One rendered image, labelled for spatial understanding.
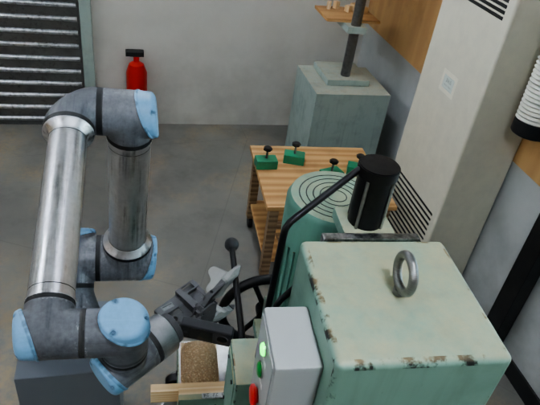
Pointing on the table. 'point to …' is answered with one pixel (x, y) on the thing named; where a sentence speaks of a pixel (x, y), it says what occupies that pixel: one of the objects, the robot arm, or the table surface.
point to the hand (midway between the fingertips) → (239, 287)
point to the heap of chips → (198, 362)
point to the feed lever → (236, 285)
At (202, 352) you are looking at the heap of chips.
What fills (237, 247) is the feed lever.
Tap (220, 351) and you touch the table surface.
